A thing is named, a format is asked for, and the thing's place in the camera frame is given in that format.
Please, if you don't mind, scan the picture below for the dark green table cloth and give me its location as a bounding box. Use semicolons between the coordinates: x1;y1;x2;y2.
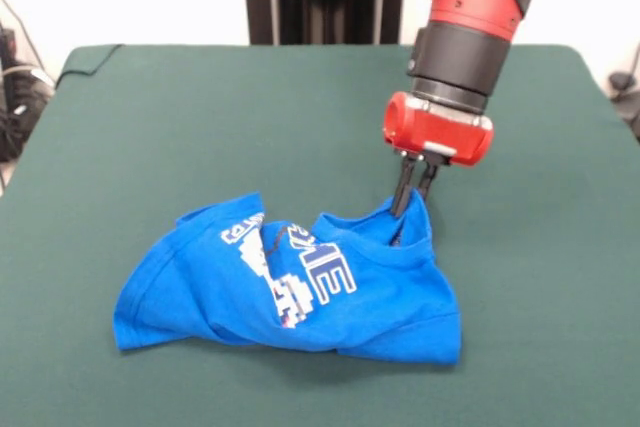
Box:
0;42;640;427

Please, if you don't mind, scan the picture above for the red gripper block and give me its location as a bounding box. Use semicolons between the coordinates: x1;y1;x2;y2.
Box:
382;91;495;219

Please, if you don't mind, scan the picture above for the black and white cable bundle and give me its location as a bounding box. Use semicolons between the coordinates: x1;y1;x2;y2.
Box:
0;0;56;193

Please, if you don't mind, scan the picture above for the blue printed T-shirt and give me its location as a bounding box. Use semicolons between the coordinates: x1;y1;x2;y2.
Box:
113;190;464;366

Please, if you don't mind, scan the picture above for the black cable plug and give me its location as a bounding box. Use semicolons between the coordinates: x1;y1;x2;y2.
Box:
607;41;640;143

